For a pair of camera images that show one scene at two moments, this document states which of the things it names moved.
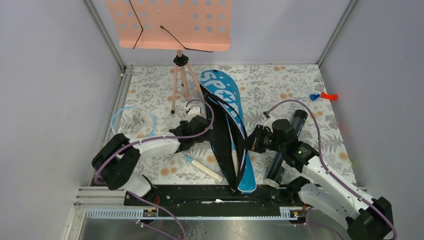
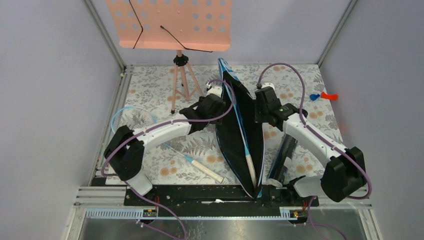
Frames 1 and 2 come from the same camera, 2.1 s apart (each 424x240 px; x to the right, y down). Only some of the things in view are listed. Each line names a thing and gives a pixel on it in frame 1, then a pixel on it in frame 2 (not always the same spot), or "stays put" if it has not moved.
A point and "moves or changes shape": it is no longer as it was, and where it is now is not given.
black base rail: x=215 y=201 stays put
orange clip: x=331 y=97 stays put
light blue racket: x=235 y=158 to x=246 y=150
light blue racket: x=135 y=121 stays put
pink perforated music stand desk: x=185 y=25 stays put
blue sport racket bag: x=228 y=129 moves or changes shape
